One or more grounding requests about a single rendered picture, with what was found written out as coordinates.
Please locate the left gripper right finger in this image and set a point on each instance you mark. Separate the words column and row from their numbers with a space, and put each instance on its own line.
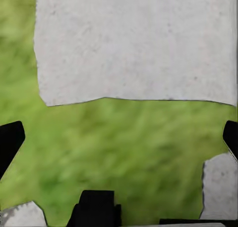
column 230, row 136

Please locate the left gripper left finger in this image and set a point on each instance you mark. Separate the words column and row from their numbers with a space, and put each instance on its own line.
column 12, row 136

